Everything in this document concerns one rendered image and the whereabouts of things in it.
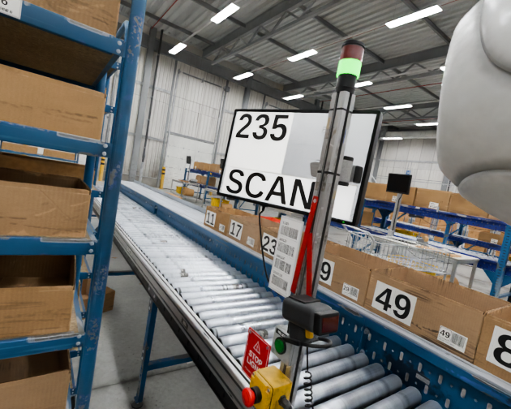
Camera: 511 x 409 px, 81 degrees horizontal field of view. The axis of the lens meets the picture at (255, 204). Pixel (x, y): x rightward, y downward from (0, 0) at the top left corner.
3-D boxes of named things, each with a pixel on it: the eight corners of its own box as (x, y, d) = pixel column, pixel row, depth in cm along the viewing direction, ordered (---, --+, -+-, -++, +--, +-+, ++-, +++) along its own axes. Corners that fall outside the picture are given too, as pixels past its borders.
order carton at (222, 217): (203, 225, 250) (206, 205, 249) (232, 226, 268) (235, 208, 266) (225, 237, 219) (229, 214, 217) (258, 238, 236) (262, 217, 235)
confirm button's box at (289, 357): (268, 350, 73) (273, 325, 73) (277, 349, 75) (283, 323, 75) (286, 368, 68) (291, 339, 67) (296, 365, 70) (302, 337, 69)
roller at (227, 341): (211, 348, 108) (212, 334, 108) (311, 328, 138) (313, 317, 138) (216, 355, 104) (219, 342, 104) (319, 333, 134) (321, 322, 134)
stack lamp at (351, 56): (332, 75, 69) (337, 48, 69) (345, 82, 72) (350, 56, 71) (349, 71, 65) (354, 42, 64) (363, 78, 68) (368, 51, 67)
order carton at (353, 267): (298, 274, 156) (304, 243, 154) (335, 273, 172) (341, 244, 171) (362, 308, 123) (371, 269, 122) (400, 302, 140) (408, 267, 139)
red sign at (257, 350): (241, 369, 85) (248, 326, 84) (243, 368, 85) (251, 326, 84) (275, 411, 72) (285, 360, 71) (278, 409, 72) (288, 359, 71)
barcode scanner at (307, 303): (315, 365, 57) (320, 310, 57) (276, 341, 67) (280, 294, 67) (338, 359, 61) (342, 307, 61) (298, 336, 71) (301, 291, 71)
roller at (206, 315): (191, 325, 123) (191, 312, 124) (286, 312, 153) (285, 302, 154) (196, 325, 119) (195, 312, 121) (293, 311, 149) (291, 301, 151)
